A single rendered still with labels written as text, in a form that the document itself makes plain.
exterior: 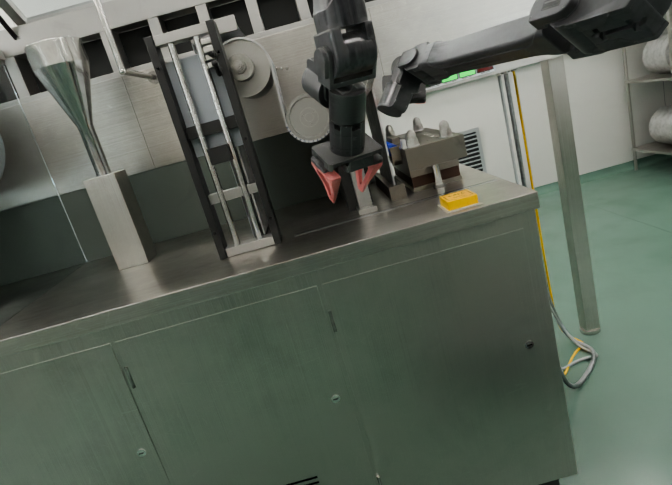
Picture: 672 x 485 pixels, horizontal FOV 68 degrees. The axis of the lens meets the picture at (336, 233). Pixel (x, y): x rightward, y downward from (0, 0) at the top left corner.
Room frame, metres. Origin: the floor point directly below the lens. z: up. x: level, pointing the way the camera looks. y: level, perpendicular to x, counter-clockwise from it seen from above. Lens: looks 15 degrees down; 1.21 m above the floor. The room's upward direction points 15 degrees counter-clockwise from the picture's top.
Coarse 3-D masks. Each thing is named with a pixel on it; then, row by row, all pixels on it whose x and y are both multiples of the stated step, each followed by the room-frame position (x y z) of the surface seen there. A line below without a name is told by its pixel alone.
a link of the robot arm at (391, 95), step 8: (408, 56) 1.07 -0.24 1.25; (416, 56) 1.05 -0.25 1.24; (400, 64) 1.09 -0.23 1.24; (408, 64) 1.07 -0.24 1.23; (408, 72) 1.10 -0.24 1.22; (400, 80) 1.09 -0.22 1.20; (408, 80) 1.10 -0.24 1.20; (416, 80) 1.11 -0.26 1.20; (384, 88) 1.14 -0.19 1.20; (392, 88) 1.11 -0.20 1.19; (400, 88) 1.09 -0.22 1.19; (408, 88) 1.10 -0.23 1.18; (416, 88) 1.10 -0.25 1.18; (384, 96) 1.11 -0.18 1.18; (392, 96) 1.10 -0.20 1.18; (400, 96) 1.09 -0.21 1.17; (408, 96) 1.10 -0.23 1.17; (384, 104) 1.10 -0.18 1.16; (392, 104) 1.09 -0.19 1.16; (400, 104) 1.09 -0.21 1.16; (408, 104) 1.09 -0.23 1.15; (384, 112) 1.14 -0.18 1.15; (392, 112) 1.12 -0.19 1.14; (400, 112) 1.10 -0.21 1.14
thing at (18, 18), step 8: (0, 0) 1.61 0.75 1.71; (8, 0) 1.63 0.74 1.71; (104, 0) 1.69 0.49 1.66; (8, 8) 1.63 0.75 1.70; (72, 8) 1.69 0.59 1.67; (80, 8) 1.69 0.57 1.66; (0, 16) 1.61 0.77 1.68; (16, 16) 1.66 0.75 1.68; (48, 16) 1.69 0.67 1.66; (16, 24) 1.68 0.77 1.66; (8, 32) 1.65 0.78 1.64
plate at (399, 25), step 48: (432, 0) 1.66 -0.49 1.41; (480, 0) 1.67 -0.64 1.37; (528, 0) 1.67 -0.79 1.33; (288, 48) 1.66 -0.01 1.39; (384, 48) 1.66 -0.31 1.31; (48, 96) 1.66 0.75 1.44; (96, 96) 1.66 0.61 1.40; (144, 96) 1.66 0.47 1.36; (288, 96) 1.66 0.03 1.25; (48, 144) 1.66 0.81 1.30; (144, 144) 1.66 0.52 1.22
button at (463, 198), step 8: (456, 192) 1.13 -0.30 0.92; (464, 192) 1.11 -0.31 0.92; (472, 192) 1.09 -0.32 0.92; (440, 200) 1.13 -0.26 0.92; (448, 200) 1.08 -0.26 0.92; (456, 200) 1.07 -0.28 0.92; (464, 200) 1.07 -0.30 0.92; (472, 200) 1.07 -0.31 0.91; (448, 208) 1.07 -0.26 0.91; (456, 208) 1.07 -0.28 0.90
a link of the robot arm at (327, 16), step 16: (320, 0) 0.73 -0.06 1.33; (336, 0) 0.71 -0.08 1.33; (352, 0) 0.72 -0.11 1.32; (320, 16) 0.73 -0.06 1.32; (336, 16) 0.71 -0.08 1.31; (352, 16) 0.72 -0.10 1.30; (320, 32) 0.74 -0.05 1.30; (336, 32) 0.71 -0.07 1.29; (352, 32) 0.74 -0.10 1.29; (368, 32) 0.73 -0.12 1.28; (336, 48) 0.71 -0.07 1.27; (352, 48) 0.72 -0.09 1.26; (368, 48) 0.73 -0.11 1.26; (336, 64) 0.71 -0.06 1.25; (352, 64) 0.72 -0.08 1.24; (368, 64) 0.74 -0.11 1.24
